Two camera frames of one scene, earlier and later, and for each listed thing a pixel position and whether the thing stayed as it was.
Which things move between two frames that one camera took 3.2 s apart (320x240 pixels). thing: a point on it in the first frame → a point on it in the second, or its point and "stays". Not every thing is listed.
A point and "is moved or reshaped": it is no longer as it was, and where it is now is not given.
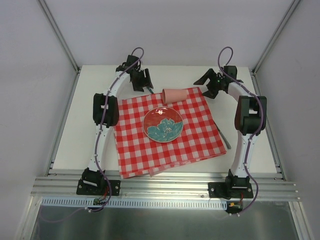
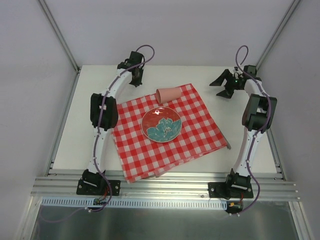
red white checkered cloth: [138, 155] stays
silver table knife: [223, 137] is moved or reshaped
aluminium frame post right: [291, 10] stays
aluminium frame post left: [56, 32] stays
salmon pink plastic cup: [172, 95] is moved or reshaped
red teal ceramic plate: [163, 124] stays
